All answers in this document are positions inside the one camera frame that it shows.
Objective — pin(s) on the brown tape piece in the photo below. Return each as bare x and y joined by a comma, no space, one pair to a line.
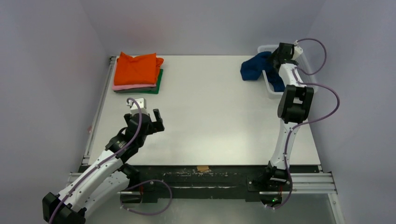
203,168

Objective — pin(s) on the navy blue t-shirt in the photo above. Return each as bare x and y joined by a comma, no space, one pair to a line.
252,69

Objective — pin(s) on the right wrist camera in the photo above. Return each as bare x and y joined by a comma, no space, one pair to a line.
298,51

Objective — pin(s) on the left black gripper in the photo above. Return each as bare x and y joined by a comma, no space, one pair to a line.
155,126

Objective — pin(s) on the green folded t-shirt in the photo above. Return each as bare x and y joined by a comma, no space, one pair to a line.
159,80

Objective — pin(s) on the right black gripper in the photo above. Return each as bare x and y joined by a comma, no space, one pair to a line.
276,58

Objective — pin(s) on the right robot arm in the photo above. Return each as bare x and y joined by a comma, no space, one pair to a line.
293,110

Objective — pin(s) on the pink folded t-shirt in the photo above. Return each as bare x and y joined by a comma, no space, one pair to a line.
132,86

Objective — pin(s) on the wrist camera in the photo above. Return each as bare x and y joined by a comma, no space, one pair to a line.
298,51
134,104

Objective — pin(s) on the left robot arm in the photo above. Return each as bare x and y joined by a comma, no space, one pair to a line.
110,173

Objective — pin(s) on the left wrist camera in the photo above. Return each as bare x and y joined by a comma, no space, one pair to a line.
134,104

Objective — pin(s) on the orange folded t-shirt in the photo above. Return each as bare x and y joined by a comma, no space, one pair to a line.
143,69

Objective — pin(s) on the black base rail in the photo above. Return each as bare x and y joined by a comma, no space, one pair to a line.
220,182

